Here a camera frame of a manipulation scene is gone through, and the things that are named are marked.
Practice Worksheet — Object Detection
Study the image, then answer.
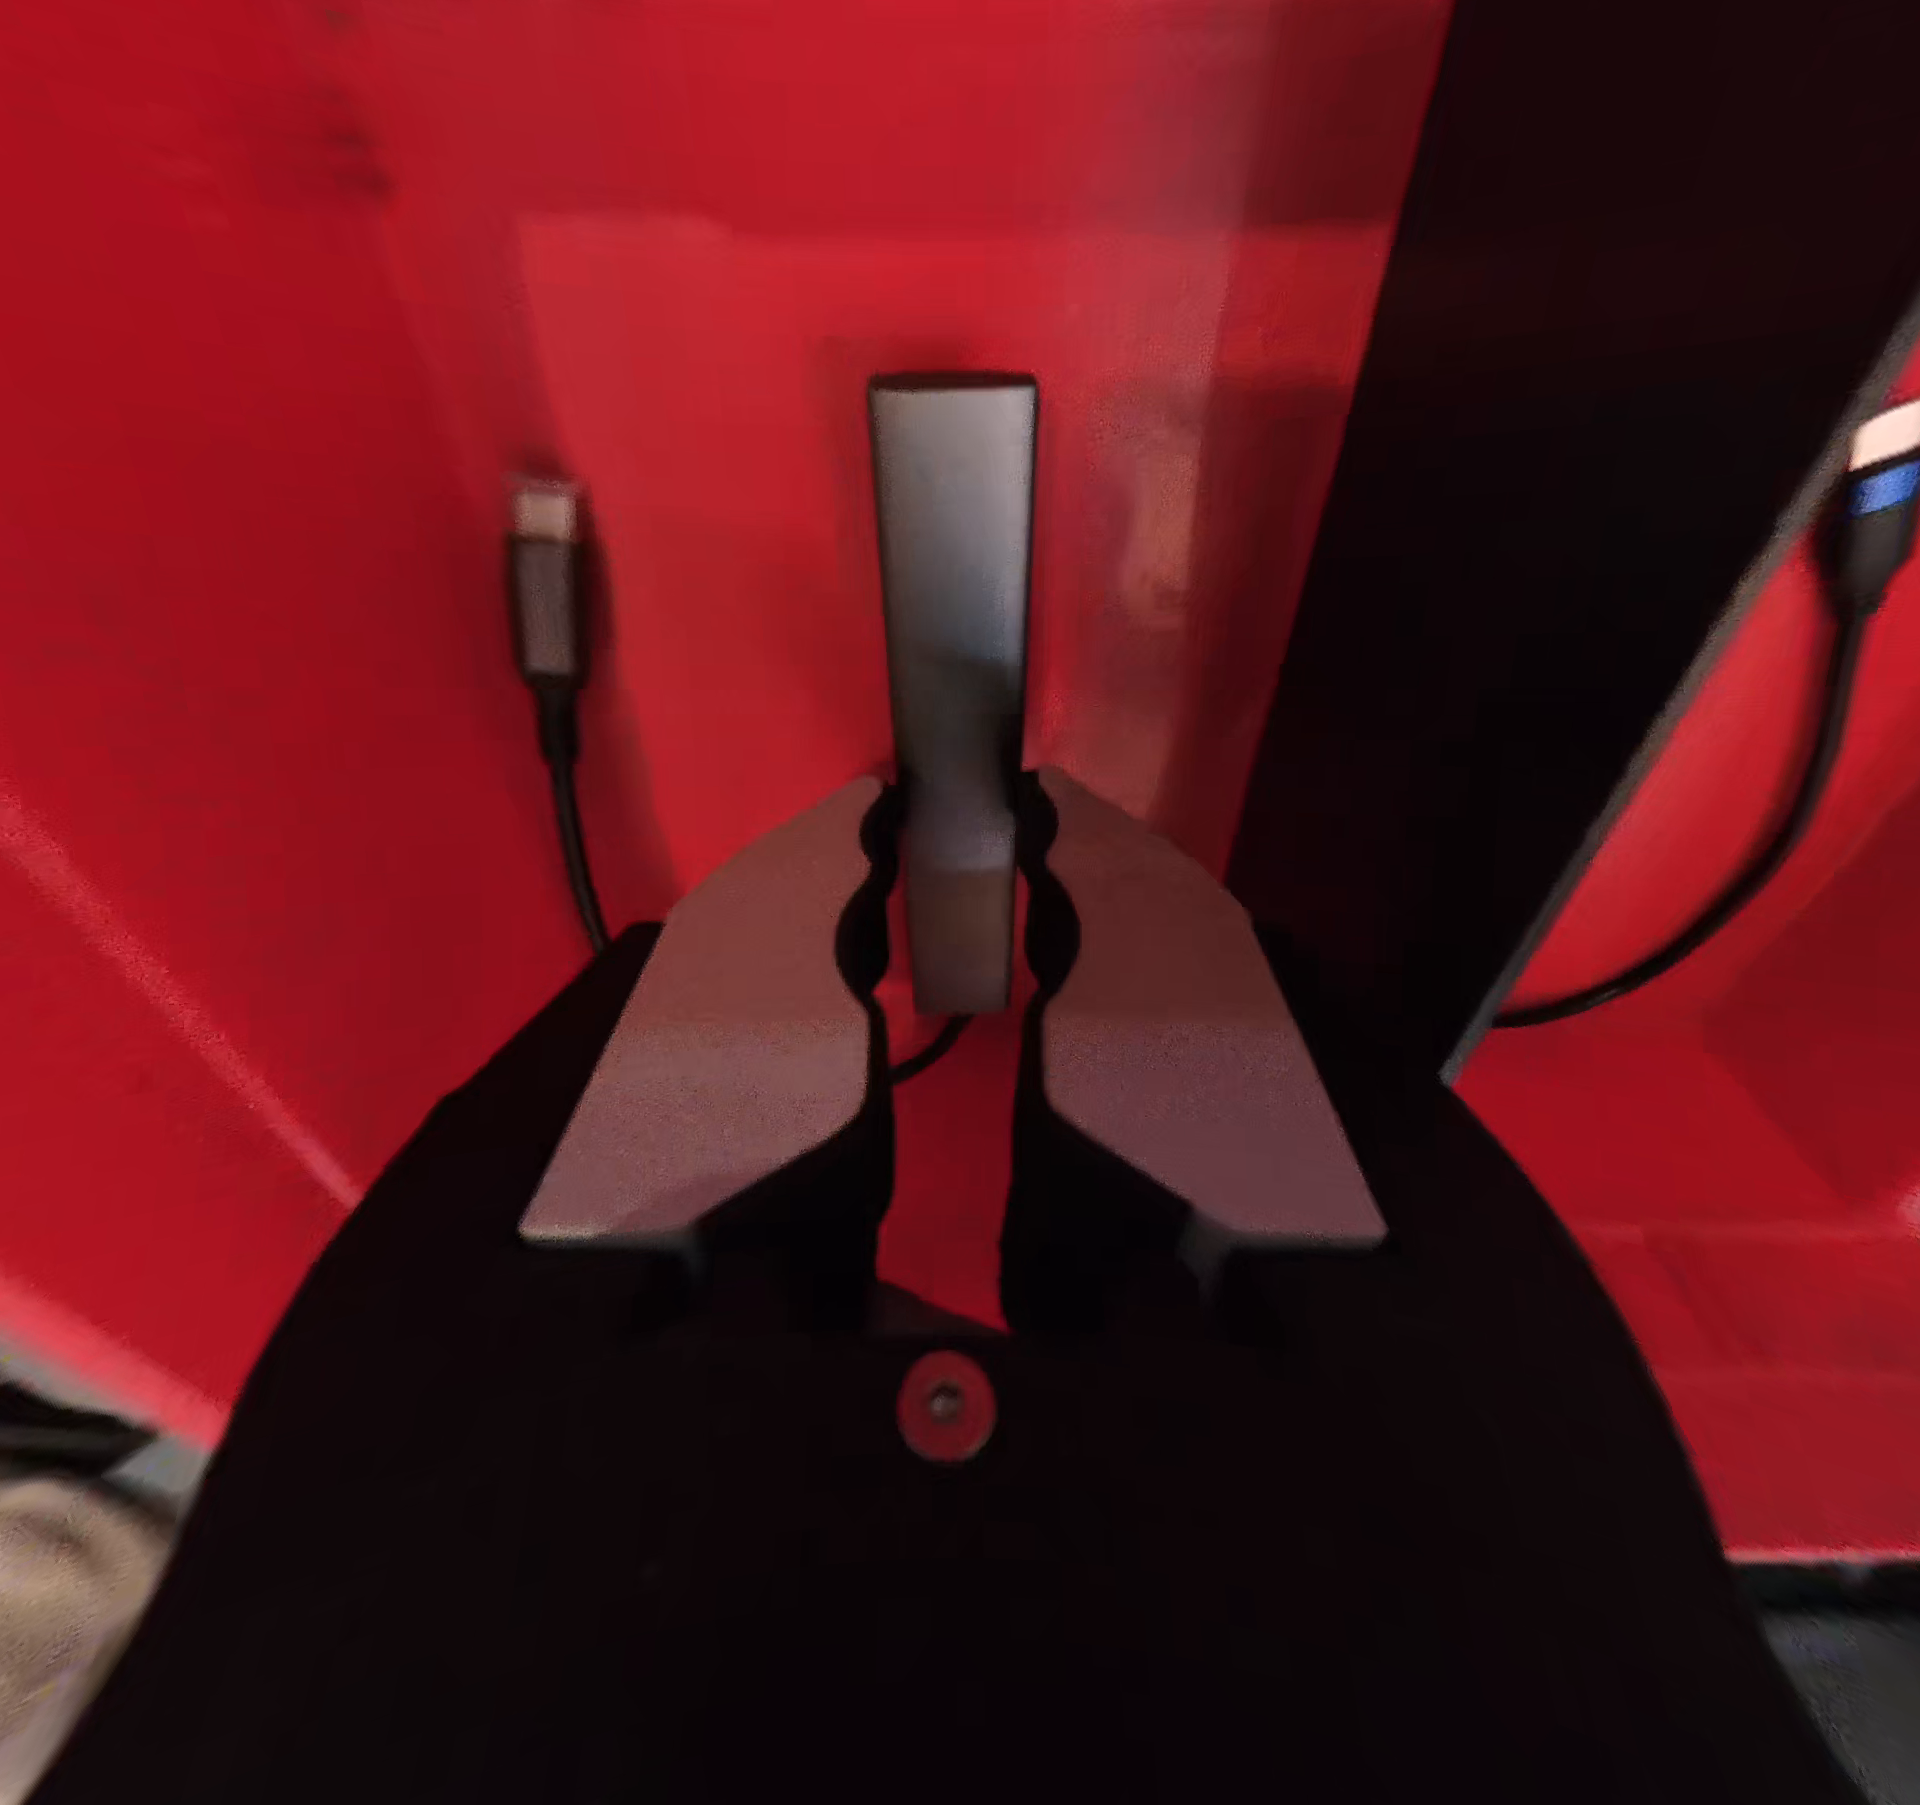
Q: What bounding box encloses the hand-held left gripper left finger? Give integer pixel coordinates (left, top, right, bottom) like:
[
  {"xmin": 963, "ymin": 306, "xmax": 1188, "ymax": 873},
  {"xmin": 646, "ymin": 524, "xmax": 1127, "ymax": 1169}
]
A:
[{"xmin": 515, "ymin": 773, "xmax": 905, "ymax": 1338}]

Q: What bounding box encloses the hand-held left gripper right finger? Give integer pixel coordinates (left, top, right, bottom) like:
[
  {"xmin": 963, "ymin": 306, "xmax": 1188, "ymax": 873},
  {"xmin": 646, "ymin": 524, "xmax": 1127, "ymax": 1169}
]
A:
[{"xmin": 1008, "ymin": 767, "xmax": 1389, "ymax": 1338}]

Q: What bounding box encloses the grey USB hub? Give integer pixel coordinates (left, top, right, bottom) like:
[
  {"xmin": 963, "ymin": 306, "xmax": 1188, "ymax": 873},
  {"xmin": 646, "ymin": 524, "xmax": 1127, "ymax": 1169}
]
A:
[{"xmin": 506, "ymin": 372, "xmax": 1041, "ymax": 1088}]

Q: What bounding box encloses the red storage bin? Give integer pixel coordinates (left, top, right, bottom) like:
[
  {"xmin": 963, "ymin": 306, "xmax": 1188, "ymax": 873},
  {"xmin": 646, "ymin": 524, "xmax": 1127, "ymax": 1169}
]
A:
[{"xmin": 0, "ymin": 0, "xmax": 1920, "ymax": 1567}]

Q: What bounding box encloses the black cable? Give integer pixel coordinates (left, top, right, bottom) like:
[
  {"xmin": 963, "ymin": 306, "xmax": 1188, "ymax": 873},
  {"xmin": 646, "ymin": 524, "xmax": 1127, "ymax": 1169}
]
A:
[{"xmin": 1487, "ymin": 398, "xmax": 1920, "ymax": 1031}]

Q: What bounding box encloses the grey desk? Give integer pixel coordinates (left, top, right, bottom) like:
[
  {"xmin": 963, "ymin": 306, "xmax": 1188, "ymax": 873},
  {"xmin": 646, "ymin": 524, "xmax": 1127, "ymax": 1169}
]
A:
[{"xmin": 0, "ymin": 1363, "xmax": 1920, "ymax": 1805}]

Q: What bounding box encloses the black bin divider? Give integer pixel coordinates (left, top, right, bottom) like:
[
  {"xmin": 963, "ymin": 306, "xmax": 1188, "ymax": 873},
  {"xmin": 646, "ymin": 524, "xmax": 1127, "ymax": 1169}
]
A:
[{"xmin": 1221, "ymin": 0, "xmax": 1920, "ymax": 1088}]

